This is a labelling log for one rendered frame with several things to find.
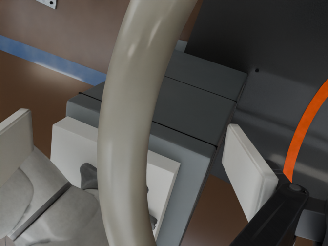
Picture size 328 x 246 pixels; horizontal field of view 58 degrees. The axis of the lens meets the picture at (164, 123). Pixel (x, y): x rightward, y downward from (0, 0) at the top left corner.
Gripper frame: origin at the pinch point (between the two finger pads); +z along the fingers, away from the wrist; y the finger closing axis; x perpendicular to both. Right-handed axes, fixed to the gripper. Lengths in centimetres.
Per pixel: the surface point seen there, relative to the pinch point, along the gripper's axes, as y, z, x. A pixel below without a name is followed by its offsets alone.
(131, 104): 0.2, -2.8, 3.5
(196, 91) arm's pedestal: 17, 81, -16
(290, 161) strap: 71, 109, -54
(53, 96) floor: -57, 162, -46
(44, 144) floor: -68, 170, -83
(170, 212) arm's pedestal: 9, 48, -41
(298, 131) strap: 71, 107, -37
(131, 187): 0.4, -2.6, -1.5
